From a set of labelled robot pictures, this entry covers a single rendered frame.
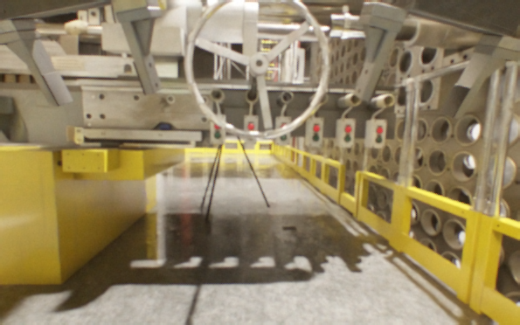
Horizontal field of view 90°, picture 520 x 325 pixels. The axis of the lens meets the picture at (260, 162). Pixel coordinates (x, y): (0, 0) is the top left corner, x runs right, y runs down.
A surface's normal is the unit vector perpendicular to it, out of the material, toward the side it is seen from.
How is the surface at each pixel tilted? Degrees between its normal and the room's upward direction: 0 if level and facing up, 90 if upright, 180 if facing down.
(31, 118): 90
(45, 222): 90
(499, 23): 114
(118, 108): 90
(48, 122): 90
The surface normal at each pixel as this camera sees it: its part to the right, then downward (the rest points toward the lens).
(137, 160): 0.06, 0.12
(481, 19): 0.07, 0.51
